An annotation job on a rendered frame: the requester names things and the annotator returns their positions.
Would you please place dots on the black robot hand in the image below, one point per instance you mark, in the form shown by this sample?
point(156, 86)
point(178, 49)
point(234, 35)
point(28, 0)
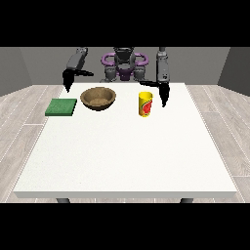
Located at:
point(69, 78)
point(163, 90)

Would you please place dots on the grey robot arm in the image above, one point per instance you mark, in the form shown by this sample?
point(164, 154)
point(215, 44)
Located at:
point(162, 66)
point(75, 60)

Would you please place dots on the yellow cup with melon print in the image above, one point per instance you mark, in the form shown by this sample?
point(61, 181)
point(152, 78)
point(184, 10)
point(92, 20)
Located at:
point(145, 104)

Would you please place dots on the green square pad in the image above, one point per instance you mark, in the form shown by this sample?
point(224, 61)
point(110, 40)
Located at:
point(61, 107)

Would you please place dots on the brown wooden bowl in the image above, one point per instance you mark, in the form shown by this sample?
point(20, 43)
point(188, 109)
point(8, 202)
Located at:
point(98, 98)

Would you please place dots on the grey robot trunk purple rings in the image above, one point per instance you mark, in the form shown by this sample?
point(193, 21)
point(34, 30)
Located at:
point(124, 65)

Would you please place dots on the dark table leg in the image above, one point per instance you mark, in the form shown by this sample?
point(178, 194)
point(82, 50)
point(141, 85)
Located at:
point(186, 200)
point(63, 200)

